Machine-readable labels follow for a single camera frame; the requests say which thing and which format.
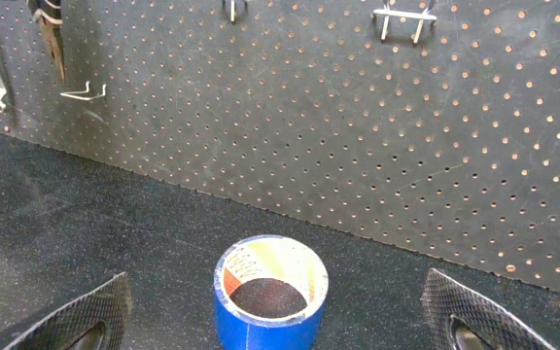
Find black pegboard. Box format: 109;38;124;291
0;0;560;302

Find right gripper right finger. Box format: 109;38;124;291
420;267;558;350

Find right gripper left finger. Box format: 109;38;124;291
1;271;133;350

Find roll of blue tape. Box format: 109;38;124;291
213;234;331;350

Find pliers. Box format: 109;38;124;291
25;0;67;85

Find metal hook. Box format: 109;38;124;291
59;80;108;102
221;0;250;24
369;0;439;46

